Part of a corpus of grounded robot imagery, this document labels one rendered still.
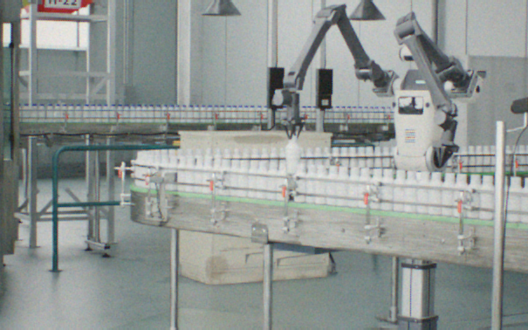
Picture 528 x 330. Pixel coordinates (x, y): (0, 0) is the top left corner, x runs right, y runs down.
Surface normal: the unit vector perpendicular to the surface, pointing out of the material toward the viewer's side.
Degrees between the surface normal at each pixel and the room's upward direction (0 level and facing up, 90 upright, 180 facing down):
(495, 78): 90
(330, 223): 90
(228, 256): 90
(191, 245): 90
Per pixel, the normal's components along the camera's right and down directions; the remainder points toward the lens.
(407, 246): -0.69, 0.03
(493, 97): 0.48, 0.05
